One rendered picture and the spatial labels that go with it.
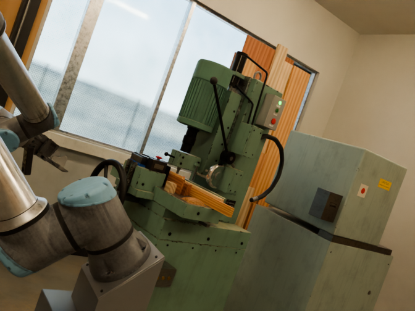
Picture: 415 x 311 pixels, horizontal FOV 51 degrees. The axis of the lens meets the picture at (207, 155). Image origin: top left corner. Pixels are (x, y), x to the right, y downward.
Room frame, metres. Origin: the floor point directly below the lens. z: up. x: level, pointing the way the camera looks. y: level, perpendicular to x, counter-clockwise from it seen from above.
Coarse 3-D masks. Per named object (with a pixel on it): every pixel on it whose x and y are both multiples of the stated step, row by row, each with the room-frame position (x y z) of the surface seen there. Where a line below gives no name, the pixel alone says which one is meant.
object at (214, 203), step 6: (192, 192) 1.92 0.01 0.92; (198, 192) 1.90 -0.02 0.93; (198, 198) 1.89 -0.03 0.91; (204, 198) 1.86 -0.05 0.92; (210, 198) 1.84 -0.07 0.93; (210, 204) 1.83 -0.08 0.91; (216, 204) 1.81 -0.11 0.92; (222, 204) 1.78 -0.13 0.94; (222, 210) 1.77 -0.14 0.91; (228, 210) 1.75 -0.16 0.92; (228, 216) 1.75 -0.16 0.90
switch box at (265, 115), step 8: (272, 96) 2.11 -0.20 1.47; (264, 104) 2.14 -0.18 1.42; (272, 104) 2.11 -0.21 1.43; (280, 104) 2.15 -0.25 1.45; (264, 112) 2.12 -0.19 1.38; (272, 112) 2.12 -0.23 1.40; (280, 112) 2.16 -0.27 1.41; (256, 120) 2.15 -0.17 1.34; (264, 120) 2.11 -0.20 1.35; (272, 128) 2.15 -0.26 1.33
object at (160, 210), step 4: (140, 200) 1.91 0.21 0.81; (144, 200) 1.90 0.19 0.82; (148, 200) 1.87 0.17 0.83; (152, 200) 1.86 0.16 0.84; (144, 204) 1.89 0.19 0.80; (148, 204) 1.87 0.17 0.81; (152, 204) 1.85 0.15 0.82; (156, 204) 1.83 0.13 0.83; (152, 208) 1.84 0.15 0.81; (156, 208) 1.82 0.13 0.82; (160, 208) 1.81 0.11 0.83; (164, 208) 1.79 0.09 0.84; (156, 212) 1.82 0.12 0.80; (160, 212) 1.80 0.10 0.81; (164, 212) 1.78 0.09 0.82; (168, 212) 1.80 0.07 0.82; (172, 212) 1.81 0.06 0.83; (164, 216) 1.79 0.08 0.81; (168, 216) 1.80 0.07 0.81; (172, 216) 1.82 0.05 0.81; (176, 216) 1.83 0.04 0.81; (184, 220) 1.87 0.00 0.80; (188, 220) 1.89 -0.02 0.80; (192, 220) 1.90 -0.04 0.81; (196, 220) 1.92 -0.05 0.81
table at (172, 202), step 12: (132, 192) 1.81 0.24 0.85; (144, 192) 1.81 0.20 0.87; (156, 192) 1.85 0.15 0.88; (168, 204) 1.78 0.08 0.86; (180, 204) 1.73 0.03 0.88; (192, 204) 1.73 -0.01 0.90; (204, 204) 1.85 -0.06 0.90; (180, 216) 1.71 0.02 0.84; (192, 216) 1.74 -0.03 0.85; (204, 216) 1.78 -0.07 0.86; (216, 216) 1.83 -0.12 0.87
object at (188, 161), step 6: (174, 150) 2.02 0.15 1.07; (180, 156) 1.99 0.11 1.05; (186, 156) 2.01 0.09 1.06; (192, 156) 2.03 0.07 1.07; (168, 162) 2.03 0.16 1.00; (174, 162) 2.00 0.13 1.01; (180, 162) 1.99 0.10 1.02; (186, 162) 2.02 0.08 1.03; (192, 162) 2.04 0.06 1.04; (180, 168) 2.04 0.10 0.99; (186, 168) 2.03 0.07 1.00; (192, 168) 2.05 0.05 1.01
